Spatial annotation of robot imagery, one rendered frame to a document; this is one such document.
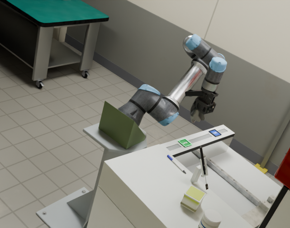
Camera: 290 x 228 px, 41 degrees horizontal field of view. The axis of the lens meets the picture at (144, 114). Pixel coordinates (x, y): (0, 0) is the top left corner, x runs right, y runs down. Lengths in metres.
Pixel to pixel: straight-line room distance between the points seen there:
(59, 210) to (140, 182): 1.21
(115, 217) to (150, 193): 0.23
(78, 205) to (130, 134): 0.89
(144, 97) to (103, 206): 0.64
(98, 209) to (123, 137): 0.42
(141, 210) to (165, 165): 0.30
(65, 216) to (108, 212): 0.97
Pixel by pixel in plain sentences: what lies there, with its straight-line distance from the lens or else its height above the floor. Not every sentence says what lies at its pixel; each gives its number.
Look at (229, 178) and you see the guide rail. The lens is 2.14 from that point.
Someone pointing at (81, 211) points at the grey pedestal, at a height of 0.06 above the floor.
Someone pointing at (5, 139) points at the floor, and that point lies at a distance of 3.38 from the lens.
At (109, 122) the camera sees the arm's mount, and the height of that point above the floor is 0.90.
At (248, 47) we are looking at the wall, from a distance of 3.77.
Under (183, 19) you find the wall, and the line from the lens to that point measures 4.09.
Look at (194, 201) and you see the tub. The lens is 1.62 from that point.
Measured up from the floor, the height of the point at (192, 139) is 0.96.
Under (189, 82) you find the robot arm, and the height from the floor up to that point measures 1.17.
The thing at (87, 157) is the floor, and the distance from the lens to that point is 3.31.
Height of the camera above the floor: 2.04
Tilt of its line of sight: 30 degrees down
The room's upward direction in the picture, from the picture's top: 17 degrees clockwise
